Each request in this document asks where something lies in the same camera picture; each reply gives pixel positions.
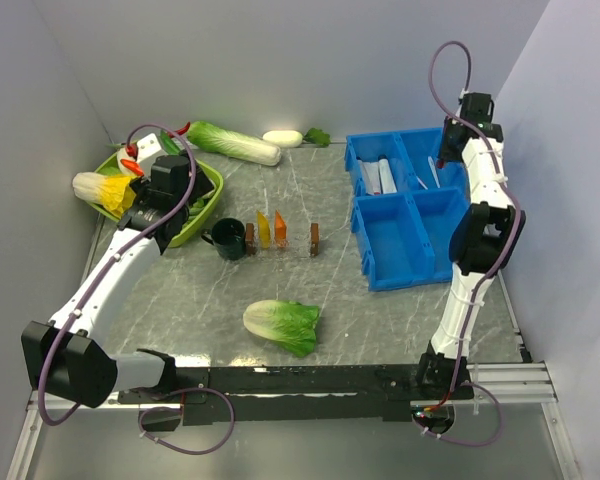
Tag dark green mug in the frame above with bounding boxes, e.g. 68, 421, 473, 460
201, 218, 246, 261

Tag clear acrylic holder brown ends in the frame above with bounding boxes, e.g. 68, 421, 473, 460
245, 218, 320, 258

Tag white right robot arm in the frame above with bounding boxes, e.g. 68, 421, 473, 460
416, 92, 526, 399

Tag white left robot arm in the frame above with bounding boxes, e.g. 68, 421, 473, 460
21, 155, 195, 408

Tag light green tray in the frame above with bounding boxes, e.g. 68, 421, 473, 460
87, 154, 225, 248

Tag white toothbrush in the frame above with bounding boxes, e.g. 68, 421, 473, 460
428, 156, 441, 188

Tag white toothpaste tube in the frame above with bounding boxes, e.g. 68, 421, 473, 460
378, 156, 397, 194
358, 160, 382, 196

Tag green bok choy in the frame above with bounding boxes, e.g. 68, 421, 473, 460
159, 130, 182, 156

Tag orange carrot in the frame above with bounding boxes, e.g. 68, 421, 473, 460
119, 159, 144, 177

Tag red chili pepper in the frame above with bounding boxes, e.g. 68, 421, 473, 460
175, 122, 191, 135

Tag long green napa cabbage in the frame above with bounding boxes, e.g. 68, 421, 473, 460
186, 121, 282, 166

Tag yellow napa cabbage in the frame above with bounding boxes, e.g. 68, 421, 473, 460
72, 172, 136, 219

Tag white radish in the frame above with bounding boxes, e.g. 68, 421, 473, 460
262, 130, 304, 149

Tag blue four-compartment bin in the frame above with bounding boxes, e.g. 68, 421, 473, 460
345, 128, 469, 292

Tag green radish leaf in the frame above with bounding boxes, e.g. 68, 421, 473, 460
303, 127, 331, 148

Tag green napa cabbage front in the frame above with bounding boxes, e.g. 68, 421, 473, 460
242, 300, 320, 358

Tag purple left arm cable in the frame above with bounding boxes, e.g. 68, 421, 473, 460
37, 123, 197, 427

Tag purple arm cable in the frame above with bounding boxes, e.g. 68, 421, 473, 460
428, 40, 524, 389
37, 123, 197, 427

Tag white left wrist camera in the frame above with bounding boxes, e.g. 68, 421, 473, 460
136, 133, 166, 168

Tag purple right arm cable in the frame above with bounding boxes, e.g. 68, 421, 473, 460
428, 40, 524, 389

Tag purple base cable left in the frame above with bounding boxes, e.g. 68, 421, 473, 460
137, 385, 238, 456

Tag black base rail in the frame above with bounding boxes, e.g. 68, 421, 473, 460
118, 364, 474, 426

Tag aluminium frame rail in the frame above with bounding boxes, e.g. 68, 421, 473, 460
8, 363, 580, 479

